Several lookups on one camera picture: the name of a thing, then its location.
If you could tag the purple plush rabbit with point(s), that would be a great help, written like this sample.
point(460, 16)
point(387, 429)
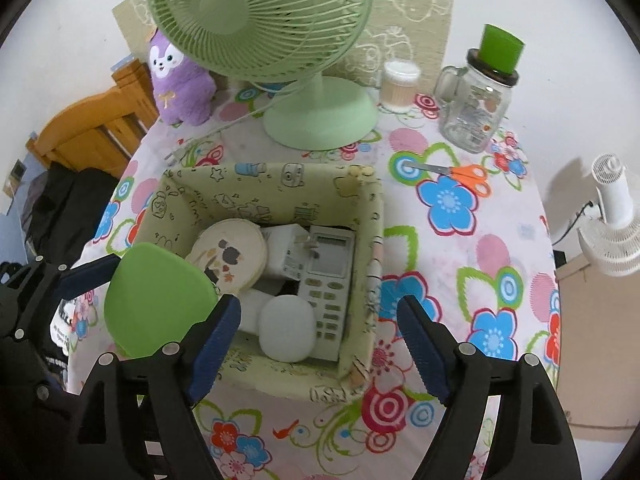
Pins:
point(180, 95)

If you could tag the beige round compact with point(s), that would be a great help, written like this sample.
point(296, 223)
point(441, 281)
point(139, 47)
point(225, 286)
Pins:
point(230, 250)

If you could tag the white remote control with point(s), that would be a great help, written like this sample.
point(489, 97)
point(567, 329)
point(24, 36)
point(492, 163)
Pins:
point(325, 300)

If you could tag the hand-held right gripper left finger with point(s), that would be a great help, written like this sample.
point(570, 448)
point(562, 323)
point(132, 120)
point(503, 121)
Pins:
point(215, 350)

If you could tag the white round puff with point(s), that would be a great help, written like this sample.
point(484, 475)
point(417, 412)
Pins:
point(287, 330)

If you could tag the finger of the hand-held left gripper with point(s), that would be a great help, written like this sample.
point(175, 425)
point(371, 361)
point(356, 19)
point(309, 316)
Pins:
point(90, 272)

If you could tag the glass jar with green lid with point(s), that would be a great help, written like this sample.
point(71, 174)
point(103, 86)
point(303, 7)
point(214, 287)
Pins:
point(470, 115)

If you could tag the yellow printed storage box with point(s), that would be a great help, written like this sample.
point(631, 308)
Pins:
point(200, 200)

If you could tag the green desk fan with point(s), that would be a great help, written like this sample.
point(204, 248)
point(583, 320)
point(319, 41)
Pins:
point(260, 15)

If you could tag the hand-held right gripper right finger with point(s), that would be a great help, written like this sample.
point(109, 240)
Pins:
point(425, 352)

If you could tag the dark clothes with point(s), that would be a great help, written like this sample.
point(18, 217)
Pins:
point(65, 210)

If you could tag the white standing fan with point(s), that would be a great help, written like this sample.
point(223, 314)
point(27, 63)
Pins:
point(615, 240)

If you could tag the white charger adapter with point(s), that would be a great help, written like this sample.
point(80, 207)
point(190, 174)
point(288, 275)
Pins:
point(282, 260)

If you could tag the cotton swab container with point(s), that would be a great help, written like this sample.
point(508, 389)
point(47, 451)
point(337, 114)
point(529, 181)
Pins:
point(397, 90)

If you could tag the light blue flat item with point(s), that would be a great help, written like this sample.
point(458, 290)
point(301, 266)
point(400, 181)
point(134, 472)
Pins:
point(122, 62)

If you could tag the green rounded case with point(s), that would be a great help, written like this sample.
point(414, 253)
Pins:
point(155, 300)

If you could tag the beige printed wall mat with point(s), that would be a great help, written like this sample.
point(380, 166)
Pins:
point(410, 10)

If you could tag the beige cabinet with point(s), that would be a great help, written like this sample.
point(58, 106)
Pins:
point(595, 350)

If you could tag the black white printed bag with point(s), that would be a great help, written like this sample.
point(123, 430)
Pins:
point(62, 320)

